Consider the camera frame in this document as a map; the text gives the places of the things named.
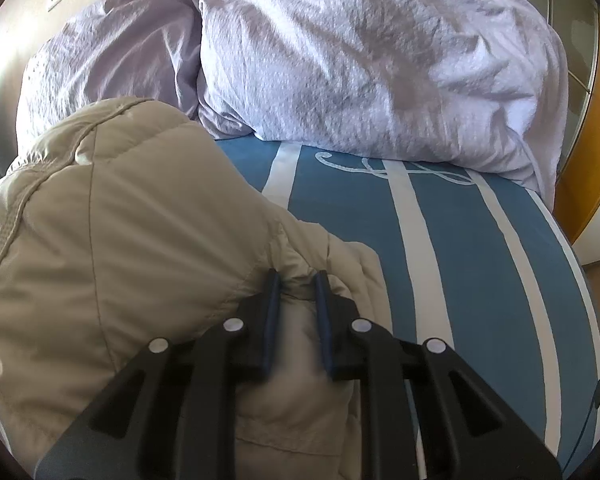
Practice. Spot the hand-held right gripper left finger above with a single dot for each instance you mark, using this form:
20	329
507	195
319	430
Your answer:
270	325

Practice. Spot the blue white-striped bed sheet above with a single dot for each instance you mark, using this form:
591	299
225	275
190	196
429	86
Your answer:
455	260

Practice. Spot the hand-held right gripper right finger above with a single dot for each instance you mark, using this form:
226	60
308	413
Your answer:
322	325

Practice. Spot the beige padded jacket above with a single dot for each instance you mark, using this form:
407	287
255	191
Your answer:
130	235

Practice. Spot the lavender pillow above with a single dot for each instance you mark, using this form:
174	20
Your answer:
380	60
115	60

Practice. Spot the wooden wardrobe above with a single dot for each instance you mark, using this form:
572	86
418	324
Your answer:
590	110

